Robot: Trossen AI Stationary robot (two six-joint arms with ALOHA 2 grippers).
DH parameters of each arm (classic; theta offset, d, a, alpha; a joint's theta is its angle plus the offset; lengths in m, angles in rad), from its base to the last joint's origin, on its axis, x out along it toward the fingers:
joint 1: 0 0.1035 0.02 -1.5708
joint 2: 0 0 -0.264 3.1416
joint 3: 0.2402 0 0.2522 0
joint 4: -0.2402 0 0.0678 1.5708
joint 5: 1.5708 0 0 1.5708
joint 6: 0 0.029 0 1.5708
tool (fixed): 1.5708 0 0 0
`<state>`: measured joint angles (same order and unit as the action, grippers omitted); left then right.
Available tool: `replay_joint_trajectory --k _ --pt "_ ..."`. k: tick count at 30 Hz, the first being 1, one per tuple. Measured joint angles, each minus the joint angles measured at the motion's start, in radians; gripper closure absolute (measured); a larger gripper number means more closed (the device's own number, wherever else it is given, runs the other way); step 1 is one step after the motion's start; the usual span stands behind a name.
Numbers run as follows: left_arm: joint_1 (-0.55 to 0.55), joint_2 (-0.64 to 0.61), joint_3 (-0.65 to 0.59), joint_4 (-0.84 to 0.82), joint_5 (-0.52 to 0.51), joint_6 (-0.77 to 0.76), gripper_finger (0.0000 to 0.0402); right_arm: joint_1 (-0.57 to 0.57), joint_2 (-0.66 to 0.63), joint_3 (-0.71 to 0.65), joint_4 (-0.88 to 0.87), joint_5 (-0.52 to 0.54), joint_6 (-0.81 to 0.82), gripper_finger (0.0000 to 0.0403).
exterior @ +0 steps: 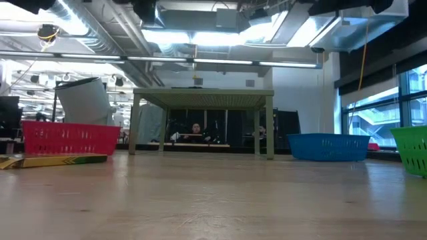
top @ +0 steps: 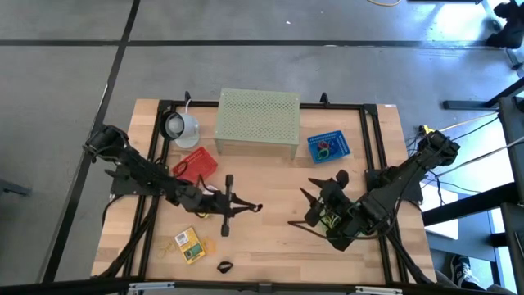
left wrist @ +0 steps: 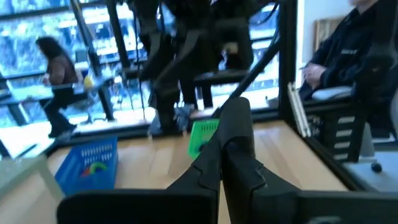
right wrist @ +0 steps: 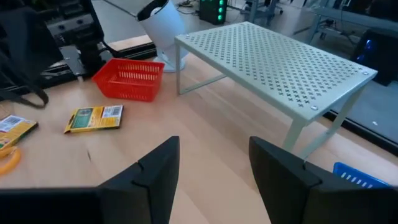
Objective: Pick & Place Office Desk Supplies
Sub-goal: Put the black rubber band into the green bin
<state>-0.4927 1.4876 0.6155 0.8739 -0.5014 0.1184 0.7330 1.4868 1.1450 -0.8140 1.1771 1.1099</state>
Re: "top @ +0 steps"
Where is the green plastic basket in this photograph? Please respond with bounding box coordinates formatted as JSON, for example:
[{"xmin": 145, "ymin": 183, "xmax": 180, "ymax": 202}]
[{"xmin": 318, "ymin": 199, "xmax": 368, "ymax": 238}]

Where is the red plastic basket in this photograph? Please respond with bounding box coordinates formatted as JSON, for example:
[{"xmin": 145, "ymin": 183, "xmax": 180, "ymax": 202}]
[{"xmin": 171, "ymin": 146, "xmax": 219, "ymax": 184}]

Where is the black power cable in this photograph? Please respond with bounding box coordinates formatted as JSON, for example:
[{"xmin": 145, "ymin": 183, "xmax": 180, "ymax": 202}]
[{"xmin": 449, "ymin": 116, "xmax": 501, "ymax": 143}]

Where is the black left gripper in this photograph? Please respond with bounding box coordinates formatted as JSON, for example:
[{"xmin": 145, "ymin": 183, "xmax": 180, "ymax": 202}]
[{"xmin": 200, "ymin": 175, "xmax": 260, "ymax": 238}]

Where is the black table frame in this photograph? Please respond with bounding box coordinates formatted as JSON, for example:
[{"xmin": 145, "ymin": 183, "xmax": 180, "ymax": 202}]
[{"xmin": 421, "ymin": 75, "xmax": 524, "ymax": 295}]

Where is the person's shoe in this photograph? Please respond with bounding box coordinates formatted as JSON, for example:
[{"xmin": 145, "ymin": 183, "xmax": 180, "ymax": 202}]
[{"xmin": 449, "ymin": 253, "xmax": 477, "ymax": 290}]

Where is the grey furniture foot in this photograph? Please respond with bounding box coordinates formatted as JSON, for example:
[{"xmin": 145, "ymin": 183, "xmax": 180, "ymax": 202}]
[{"xmin": 0, "ymin": 179, "xmax": 33, "ymax": 197}]

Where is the white desk lamp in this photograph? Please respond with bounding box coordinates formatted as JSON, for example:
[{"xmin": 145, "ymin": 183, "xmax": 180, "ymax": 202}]
[{"xmin": 158, "ymin": 110, "xmax": 201, "ymax": 150}]

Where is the black aluminium rig frame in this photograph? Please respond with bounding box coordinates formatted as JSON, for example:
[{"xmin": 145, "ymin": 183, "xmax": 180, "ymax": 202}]
[{"xmin": 90, "ymin": 90, "xmax": 442, "ymax": 295}]

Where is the thin tan rubber band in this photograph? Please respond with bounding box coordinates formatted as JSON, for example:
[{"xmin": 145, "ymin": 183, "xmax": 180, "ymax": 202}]
[{"xmin": 156, "ymin": 238, "xmax": 178, "ymax": 260}]

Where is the blue plastic basket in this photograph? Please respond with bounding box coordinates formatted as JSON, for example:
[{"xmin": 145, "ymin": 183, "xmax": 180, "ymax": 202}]
[{"xmin": 306, "ymin": 129, "xmax": 352, "ymax": 166}]

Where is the yellow extension cord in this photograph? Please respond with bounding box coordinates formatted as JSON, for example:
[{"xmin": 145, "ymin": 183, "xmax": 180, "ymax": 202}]
[{"xmin": 418, "ymin": 112, "xmax": 501, "ymax": 136}]

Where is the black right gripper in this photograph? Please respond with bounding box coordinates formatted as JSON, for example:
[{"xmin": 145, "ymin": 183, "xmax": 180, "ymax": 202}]
[{"xmin": 299, "ymin": 169, "xmax": 370, "ymax": 252}]

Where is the sage green perforated metal shelf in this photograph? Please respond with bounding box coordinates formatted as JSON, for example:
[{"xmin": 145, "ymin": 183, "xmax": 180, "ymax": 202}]
[{"xmin": 213, "ymin": 88, "xmax": 302, "ymax": 160}]

